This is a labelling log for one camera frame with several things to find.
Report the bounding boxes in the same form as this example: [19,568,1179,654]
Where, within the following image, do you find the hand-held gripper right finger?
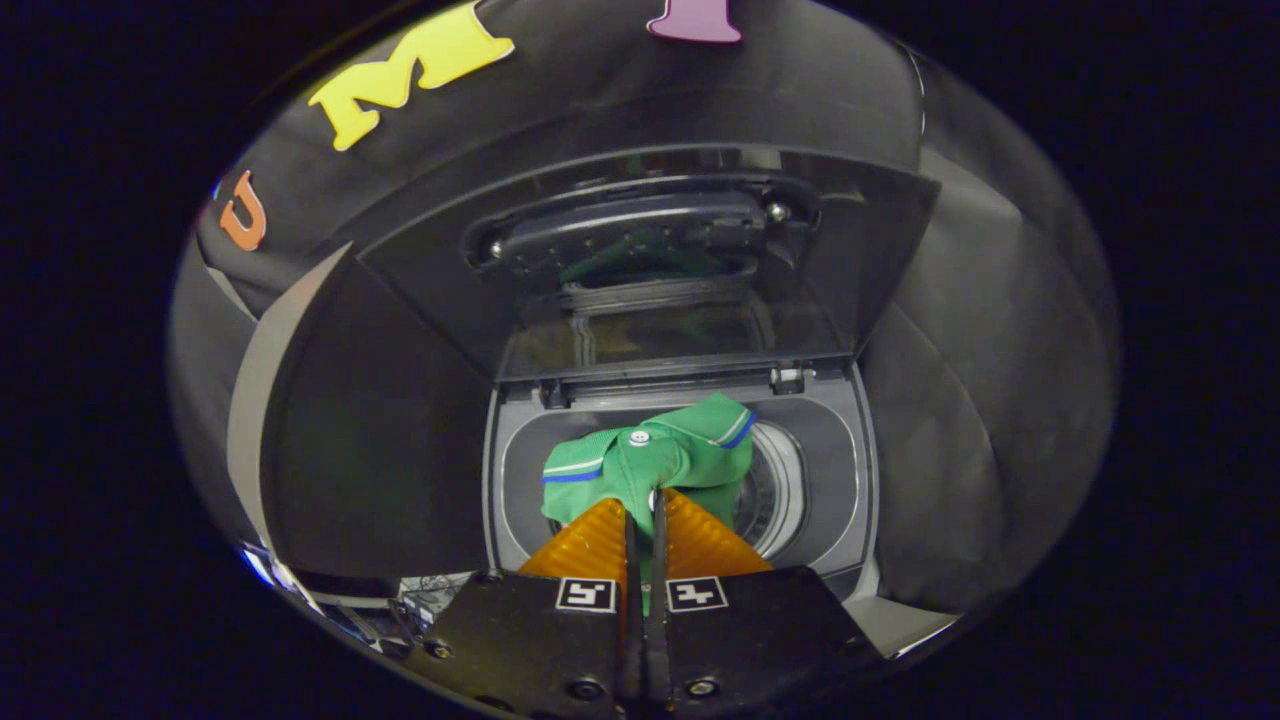
[645,488,887,713]

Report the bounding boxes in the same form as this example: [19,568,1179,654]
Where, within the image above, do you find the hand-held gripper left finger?
[420,497,642,717]

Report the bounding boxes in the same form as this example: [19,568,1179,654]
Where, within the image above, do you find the green polo shirt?
[541,392,758,586]

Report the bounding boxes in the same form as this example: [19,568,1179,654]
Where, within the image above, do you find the dark washing machine lid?
[355,143,941,383]

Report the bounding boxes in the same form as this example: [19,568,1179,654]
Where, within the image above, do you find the grey box stand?
[225,240,493,583]

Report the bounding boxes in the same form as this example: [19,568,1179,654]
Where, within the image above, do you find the black cables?
[398,572,473,629]

